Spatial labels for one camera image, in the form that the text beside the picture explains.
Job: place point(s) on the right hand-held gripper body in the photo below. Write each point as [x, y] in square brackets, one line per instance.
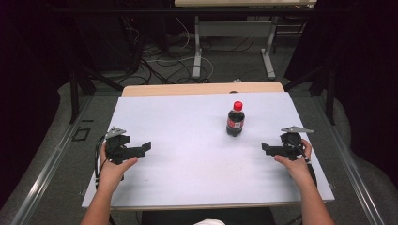
[291, 145]

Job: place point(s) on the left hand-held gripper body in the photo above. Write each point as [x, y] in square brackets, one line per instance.
[117, 146]

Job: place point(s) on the dark soda bottle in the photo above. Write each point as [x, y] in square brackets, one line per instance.
[235, 123]

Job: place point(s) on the red bottle cap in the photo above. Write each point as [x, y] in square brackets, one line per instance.
[238, 105]

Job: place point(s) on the person's right hand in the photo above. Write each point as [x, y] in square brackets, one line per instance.
[298, 170]

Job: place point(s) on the person's left hand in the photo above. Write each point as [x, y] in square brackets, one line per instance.
[111, 175]

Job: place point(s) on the white board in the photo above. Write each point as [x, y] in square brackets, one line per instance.
[194, 175]

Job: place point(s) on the black metal stand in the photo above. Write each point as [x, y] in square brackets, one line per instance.
[330, 93]
[74, 93]

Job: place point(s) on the wooden table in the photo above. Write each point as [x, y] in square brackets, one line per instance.
[187, 89]

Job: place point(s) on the person's dark clothing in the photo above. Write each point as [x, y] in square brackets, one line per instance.
[175, 217]

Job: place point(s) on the white cloth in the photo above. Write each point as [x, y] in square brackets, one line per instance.
[209, 222]

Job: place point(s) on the white-legged desk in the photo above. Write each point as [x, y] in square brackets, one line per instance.
[234, 28]

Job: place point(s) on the black floor socket frame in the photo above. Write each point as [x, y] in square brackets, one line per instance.
[81, 134]

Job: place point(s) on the aluminium floor rail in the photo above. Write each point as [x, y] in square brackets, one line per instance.
[353, 175]
[47, 168]

